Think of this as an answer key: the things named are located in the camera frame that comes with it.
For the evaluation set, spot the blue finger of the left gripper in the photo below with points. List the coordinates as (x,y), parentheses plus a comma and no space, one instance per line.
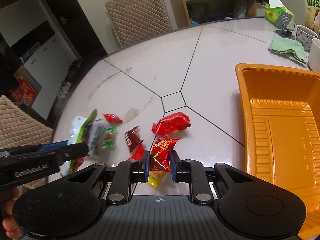
(54,145)

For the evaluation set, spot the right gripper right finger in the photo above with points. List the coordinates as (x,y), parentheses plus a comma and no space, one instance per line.
(195,175)

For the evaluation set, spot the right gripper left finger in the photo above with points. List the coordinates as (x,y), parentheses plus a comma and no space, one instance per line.
(123,176)

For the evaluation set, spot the yellow candy packet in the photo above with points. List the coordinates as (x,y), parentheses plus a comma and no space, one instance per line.
(155,178)

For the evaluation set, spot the red patterned snack packet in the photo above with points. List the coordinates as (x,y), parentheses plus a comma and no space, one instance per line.
(160,154)

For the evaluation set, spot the dark red candy wrapper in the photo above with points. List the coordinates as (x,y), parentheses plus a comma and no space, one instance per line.
(133,139)

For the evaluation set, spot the green candy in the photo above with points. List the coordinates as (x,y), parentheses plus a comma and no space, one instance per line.
(109,138)

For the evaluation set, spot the white green snack pouch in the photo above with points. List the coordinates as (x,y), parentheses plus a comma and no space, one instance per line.
(80,131)

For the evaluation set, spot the large red snack bag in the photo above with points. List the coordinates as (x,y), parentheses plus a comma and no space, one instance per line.
(171,124)

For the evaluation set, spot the black sesame snack packet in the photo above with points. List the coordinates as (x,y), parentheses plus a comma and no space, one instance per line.
(96,137)

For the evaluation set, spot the small red candy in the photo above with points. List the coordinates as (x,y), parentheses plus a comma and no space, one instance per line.
(113,119)

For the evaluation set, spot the red square candy packet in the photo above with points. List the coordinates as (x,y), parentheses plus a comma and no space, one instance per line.
(138,153)

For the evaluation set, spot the person's left hand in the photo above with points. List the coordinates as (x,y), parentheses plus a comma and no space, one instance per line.
(8,223)

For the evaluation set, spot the near quilted beige chair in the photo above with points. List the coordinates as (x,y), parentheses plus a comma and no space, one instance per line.
(17,128)

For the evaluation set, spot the quilted beige chair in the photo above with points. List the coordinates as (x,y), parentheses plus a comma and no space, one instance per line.
(135,21)
(17,128)

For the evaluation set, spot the red gift box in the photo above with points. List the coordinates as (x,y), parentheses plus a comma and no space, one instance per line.
(28,88)

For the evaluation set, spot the white cabinet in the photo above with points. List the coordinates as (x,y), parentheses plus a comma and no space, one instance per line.
(49,67)

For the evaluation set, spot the orange plastic tray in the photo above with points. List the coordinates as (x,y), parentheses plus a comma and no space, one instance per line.
(280,107)

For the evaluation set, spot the far quilted beige chair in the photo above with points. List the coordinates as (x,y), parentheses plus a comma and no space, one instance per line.
(135,21)

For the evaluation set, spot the wooden shelf unit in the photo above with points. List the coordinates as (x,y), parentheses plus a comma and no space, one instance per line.
(203,11)

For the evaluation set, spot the green cleaning cloth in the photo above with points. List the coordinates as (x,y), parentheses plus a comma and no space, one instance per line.
(289,48)

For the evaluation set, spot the white cartoon mug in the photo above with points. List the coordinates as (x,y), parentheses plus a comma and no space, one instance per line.
(314,55)

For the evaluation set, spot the patterned white mug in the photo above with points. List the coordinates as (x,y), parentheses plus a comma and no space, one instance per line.
(305,35)

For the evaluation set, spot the green tissue pack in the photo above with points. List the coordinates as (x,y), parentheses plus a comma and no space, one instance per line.
(273,10)

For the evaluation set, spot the grey phone stand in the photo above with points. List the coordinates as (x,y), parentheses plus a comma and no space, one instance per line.
(283,21)

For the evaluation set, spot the walnut drink box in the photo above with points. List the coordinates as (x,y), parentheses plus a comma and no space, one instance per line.
(312,15)

